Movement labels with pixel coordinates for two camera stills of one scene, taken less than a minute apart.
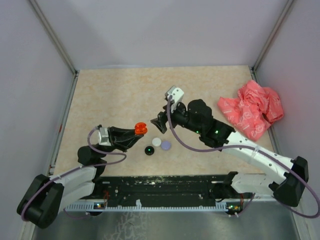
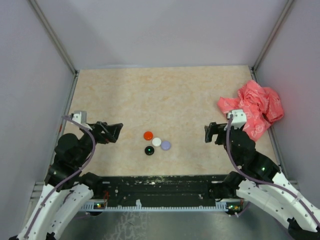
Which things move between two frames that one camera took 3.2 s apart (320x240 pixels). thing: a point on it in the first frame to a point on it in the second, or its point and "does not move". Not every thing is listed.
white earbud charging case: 156,141 does not move
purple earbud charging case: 166,145 does not move
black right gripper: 160,121 to 219,129
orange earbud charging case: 140,128 to 148,135
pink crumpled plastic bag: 253,110 does not move
